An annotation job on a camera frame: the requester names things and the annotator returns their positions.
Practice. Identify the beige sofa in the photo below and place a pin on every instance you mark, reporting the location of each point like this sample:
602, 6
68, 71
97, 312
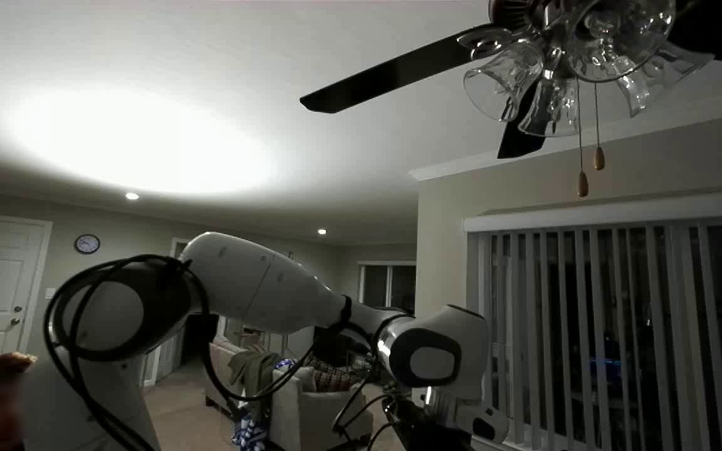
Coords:
312, 412

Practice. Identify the dark ceiling fan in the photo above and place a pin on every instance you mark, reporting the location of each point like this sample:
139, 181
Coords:
695, 29

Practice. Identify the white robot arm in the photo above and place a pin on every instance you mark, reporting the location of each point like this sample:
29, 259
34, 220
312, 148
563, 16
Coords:
111, 313

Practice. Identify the glass fan light shades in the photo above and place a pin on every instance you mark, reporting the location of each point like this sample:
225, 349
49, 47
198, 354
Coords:
529, 75

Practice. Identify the round wall clock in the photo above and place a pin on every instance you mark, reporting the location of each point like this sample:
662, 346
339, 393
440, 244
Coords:
87, 244

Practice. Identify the white vertical window blinds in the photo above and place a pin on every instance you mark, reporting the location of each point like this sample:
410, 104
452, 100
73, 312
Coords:
606, 323

